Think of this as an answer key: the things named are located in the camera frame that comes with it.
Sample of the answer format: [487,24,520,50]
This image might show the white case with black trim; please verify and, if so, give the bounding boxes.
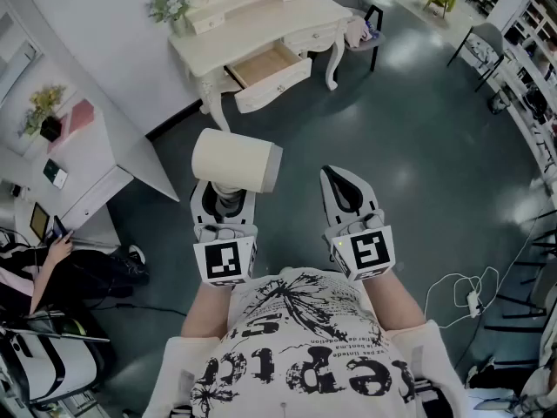
[0,323,100,410]

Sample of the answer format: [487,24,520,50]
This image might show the pink box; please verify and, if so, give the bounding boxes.
[46,98,96,155]

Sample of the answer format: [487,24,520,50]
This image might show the white cable with adapter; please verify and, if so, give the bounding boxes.
[423,209,557,331]

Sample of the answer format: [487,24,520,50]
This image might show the person's left forearm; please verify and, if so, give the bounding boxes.
[179,281,232,340]

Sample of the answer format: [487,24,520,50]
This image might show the white shelving unit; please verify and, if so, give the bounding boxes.
[499,0,557,176]

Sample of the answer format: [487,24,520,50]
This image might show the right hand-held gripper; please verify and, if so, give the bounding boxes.
[319,165,398,284]

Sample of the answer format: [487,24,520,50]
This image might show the green book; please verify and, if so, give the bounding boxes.
[42,158,70,190]

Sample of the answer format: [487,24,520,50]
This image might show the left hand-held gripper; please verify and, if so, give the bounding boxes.
[189,180,259,288]

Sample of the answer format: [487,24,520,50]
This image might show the white wooden drawer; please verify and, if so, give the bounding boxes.
[223,41,314,114]

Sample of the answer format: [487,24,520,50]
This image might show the person's printed white shirt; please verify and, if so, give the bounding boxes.
[143,266,472,418]

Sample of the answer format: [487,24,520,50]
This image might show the white cabinet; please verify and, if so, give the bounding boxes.
[0,101,181,253]

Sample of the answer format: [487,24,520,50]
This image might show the framed tablet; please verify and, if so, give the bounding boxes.
[29,201,50,242]

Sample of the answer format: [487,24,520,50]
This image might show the black metal rack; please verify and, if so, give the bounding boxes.
[484,206,557,366]

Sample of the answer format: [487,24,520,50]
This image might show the grey armchair with black legs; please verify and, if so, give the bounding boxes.
[446,22,507,94]

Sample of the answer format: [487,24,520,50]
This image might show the white dressing table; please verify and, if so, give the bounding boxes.
[167,0,354,132]

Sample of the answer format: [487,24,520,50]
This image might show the pink clothing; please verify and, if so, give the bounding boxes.
[343,15,376,52]

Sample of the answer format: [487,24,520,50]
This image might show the white flowers in vase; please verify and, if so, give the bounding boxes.
[146,0,193,39]

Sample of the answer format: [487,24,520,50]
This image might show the small waste bin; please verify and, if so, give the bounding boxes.
[487,89,511,116]

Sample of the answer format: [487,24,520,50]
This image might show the person's right forearm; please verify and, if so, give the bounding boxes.
[359,271,428,335]

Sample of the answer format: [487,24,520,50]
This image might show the yellow flowers in black pot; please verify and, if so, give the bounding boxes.
[18,84,68,144]

